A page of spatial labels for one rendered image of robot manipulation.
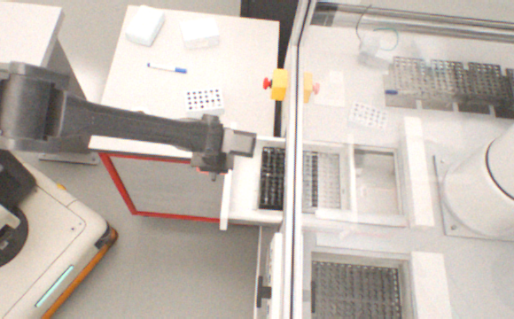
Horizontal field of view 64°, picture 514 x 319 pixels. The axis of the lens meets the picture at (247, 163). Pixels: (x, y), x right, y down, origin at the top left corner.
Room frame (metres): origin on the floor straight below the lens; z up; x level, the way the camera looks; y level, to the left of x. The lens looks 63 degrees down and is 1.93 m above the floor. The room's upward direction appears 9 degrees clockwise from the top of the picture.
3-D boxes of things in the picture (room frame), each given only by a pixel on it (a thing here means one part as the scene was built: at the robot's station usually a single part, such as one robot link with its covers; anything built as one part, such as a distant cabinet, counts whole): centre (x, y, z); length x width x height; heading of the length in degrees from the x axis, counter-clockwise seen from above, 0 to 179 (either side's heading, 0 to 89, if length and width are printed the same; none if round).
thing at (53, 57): (0.96, 0.90, 0.38); 0.30 x 0.30 x 0.76; 4
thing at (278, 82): (0.82, -0.06, 0.88); 0.07 x 0.05 x 0.07; 4
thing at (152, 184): (0.88, 0.23, 0.38); 0.62 x 0.58 x 0.76; 4
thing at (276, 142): (0.50, -0.16, 0.86); 0.40 x 0.26 x 0.06; 94
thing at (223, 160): (0.45, 0.08, 1.07); 0.10 x 0.07 x 0.07; 94
